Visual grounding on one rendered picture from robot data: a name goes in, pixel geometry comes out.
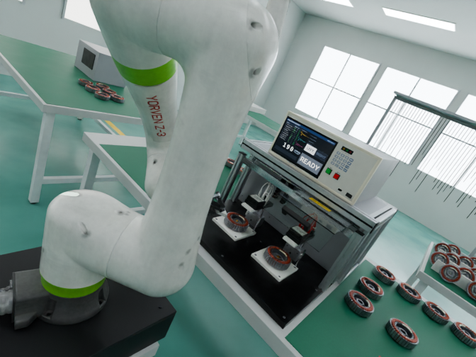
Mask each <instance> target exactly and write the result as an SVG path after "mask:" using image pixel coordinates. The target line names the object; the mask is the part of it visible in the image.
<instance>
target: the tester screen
mask: <svg viewBox="0 0 476 357"><path fill-rule="evenodd" d="M284 142H286V143H288V144H289V145H291V146H293V147H294V150H293V152H290V151H289V150H287V149H286V148H284V147H282V145H283V143H284ZM307 144H309V145H311V146H312V147H314V148H316V149H318V150H319V151H321V152H323V153H325V154H327V155H328V156H329V154H330V152H331V151H332V149H333V147H334V145H335V144H336V143H334V142H332V141H331V140H328V139H327V138H325V137H322V136H321V135H319V134H317V133H315V132H313V131H311V130H310V129H308V128H306V127H304V126H302V125H300V124H299V123H297V122H295V121H293V120H291V119H289V118H288V119H287V120H286V122H285V125H284V126H283V129H282V131H281V133H280V135H279V137H278V139H277V141H276V143H275V145H278V146H279V147H281V148H282V149H284V150H285V151H287V152H289V153H291V154H292V155H294V156H295V157H297V159H296V160H294V159H292V158H290V157H289V156H287V155H285V154H284V153H282V152H280V151H279V150H277V149H276V148H274V147H275V145H274V147H273V149H274V150H275V151H277V152H278V153H280V154H282V155H283V156H284V157H286V158H288V159H289V160H291V161H292V162H294V163H296V164H297V165H299V166H301V165H300V164H298V163H297V162H298V159H299V158H300V155H301V154H302V153H304V154H306V155H307V156H309V157H311V158H313V159H314V160H316V161H318V162H319V163H321V164H323V165H324V163H325V161H326V160H327V159H325V161H322V160H321V159H318V158H316V157H315V156H313V155H312V154H310V153H308V152H306V151H305V150H304V148H305V147H306V145H307ZM328 156H327V157H328ZM323 165H322V166H323ZM301 167H302V168H304V169H305V170H307V171H309V170H308V169H306V168H305V167H303V166H301ZM309 172H310V173H311V174H314V173H312V172H311V171H309ZM314 175H315V176H317V175H316V174H314Z"/></svg>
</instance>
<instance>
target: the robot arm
mask: <svg viewBox="0 0 476 357"><path fill-rule="evenodd" d="M89 3H90V5H91V9H92V11H93V14H94V16H95V19H96V22H97V24H98V26H99V29H100V31H101V34H102V36H103V39H104V40H105V43H106V45H107V48H108V50H109V52H110V55H111V57H112V58H113V61H114V62H115V65H116V67H117V69H118V71H119V73H120V75H121V77H122V79H123V81H124V83H125V85H126V87H127V89H128V91H129V92H130V94H131V96H132V98H133V100H134V102H135V105H136V106H137V109H138V111H139V114H140V117H141V120H142V124H143V127H144V133H145V137H146V146H147V170H146V176H145V182H144V188H145V191H146V193H147V195H148V197H149V198H150V199H151V200H150V203H149V206H148V208H147V211H146V213H145V215H141V214H139V213H138V212H135V211H134V210H131V209H130V208H129V207H127V206H126V205H124V204H122V203H121V202H120V201H118V200H116V199H115V198H113V197H111V196H109V195H107V194H105V193H102V192H99V191H93V190H86V189H79V190H73V191H67V192H65V193H62V194H60V195H58V196H57V197H56V198H54V199H53V200H52V201H51V203H50V204H49V205H48V208H47V213H46V218H45V227H44V233H43V239H42V249H41V257H40V268H39V269H33V270H28V271H18V272H13V275H12V280H10V281H9V282H10V286H7V287H6V288H1V289H0V315H5V314H11V323H12V322H14V329H15V330H16V329H21V328H25V327H28V326H29V325H30V324H31V323H32V322H33V321H34V320H35V319H36V318H37V317H38V318H39V319H41V320H42V321H44V322H47V323H49V324H56V325H70V324H77V323H80V322H83V321H86V320H88V319H90V318H92V317H93V316H94V315H96V314H97V313H98V312H100V310H101V309H102V308H103V306H104V305H105V303H106V301H107V299H108V294H109V285H108V281H107V280H106V278H109V279H111V280H112V281H115V282H117V283H120V284H122V285H124V286H127V287H129V288H132V289H133V290H136V291H138V292H140V293H142V294H145V295H148V296H150V297H156V298H160V297H166V296H169V295H172V294H174V293H176V292H178V291H179V290H180V289H182V288H183V287H184V286H185V285H186V284H187V282H188V281H189V280H190V278H191V276H192V274H193V271H194V268H195V264H196V258H197V255H198V249H199V245H200V240H201V237H202V233H203V228H204V225H205V221H206V218H207V216H210V215H211V214H216V215H221V216H223V217H225V216H227V213H226V210H225V204H224V202H223V200H222V197H221V195H220V192H219V191H217V192H216V194H214V193H215V190H216V188H217V184H218V182H219V180H220V177H221V174H222V171H223V169H224V167H225V163H226V161H227V158H228V156H229V154H230V151H231V149H232V146H233V144H234V141H235V140H236V138H237V135H238V133H239V131H240V129H241V126H242V124H243V122H244V120H245V118H246V116H247V113H248V112H249V109H250V108H251V105H252V103H253V102H254V100H255V99H256V97H257V95H258V93H259V91H260V89H261V87H262V85H263V83H264V82H265V80H266V77H267V76H268V74H269V72H270V70H271V68H272V66H273V65H274V62H275V60H276V57H277V54H278V31H277V27H276V24H275V22H274V20H273V18H272V16H271V14H270V13H269V12H268V10H267V9H266V8H265V7H264V6H263V5H262V4H260V3H259V2H258V1H257V0H89ZM178 63H179V64H180V65H181V67H182V69H183V72H184V75H185V82H184V86H183V93H182V96H181V102H180V106H179V109H178V107H177V80H178ZM213 199H216V200H217V201H218V203H217V202H216V201H214V200H213Z"/></svg>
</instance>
